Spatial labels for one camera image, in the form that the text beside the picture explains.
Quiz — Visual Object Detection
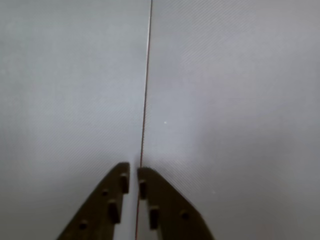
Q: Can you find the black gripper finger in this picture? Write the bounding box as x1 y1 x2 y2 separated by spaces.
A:
56 161 131 240
136 166 216 240

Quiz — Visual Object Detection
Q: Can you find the grey table mat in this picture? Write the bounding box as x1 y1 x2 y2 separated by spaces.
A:
0 0 153 240
135 0 320 240

